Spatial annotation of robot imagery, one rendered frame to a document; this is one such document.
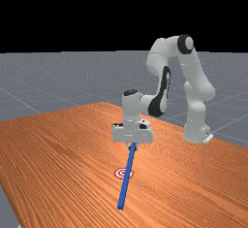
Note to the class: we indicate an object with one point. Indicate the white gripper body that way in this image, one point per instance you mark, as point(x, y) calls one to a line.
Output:
point(132, 133)

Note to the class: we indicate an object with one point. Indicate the long blue stick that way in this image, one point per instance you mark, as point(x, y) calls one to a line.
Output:
point(127, 177)

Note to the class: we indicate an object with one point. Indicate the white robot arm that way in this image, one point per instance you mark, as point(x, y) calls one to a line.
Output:
point(180, 86)

